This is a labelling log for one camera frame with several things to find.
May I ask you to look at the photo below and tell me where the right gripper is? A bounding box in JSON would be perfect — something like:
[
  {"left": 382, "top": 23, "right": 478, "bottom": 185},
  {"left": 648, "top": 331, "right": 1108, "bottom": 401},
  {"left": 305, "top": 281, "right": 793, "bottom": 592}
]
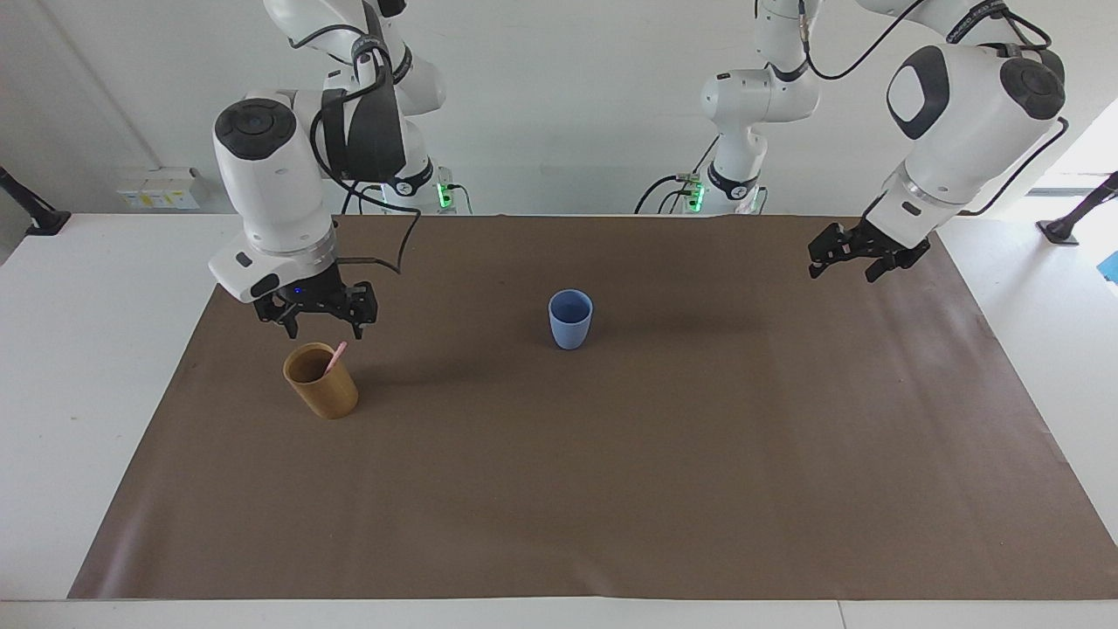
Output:
[{"left": 252, "top": 262, "right": 379, "bottom": 341}]

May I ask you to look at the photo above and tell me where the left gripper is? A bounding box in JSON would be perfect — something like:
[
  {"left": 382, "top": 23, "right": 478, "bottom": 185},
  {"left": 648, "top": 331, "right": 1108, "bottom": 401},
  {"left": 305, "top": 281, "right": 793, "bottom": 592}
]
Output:
[{"left": 807, "top": 216, "right": 932, "bottom": 283}]

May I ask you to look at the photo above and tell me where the brown wooden cup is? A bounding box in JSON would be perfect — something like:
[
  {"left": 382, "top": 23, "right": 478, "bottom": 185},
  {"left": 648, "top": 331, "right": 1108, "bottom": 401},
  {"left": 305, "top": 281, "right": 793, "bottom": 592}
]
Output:
[{"left": 282, "top": 342, "right": 360, "bottom": 421}]

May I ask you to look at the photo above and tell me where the blue cup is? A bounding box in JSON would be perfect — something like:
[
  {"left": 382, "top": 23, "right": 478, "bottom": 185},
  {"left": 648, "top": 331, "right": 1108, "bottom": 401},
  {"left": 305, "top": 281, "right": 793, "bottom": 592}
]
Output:
[{"left": 548, "top": 289, "right": 595, "bottom": 351}]

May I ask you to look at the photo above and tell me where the black stand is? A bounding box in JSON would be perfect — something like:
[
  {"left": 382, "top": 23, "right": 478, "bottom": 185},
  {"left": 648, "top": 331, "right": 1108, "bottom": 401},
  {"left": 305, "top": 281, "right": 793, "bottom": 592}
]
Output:
[
  {"left": 0, "top": 165, "right": 72, "bottom": 238},
  {"left": 1036, "top": 170, "right": 1118, "bottom": 247}
]

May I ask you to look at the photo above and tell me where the black cable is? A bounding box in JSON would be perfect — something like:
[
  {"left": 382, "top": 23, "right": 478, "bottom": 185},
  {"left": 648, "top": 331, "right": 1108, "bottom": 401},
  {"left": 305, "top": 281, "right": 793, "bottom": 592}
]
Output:
[
  {"left": 956, "top": 115, "right": 1073, "bottom": 218},
  {"left": 797, "top": 0, "right": 928, "bottom": 82},
  {"left": 634, "top": 135, "right": 722, "bottom": 216},
  {"left": 309, "top": 42, "right": 423, "bottom": 276}
]

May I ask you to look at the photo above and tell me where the white wall socket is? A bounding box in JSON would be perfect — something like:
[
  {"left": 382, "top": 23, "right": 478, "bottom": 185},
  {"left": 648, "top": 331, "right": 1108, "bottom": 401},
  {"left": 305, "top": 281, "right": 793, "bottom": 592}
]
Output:
[{"left": 116, "top": 167, "right": 211, "bottom": 211}]

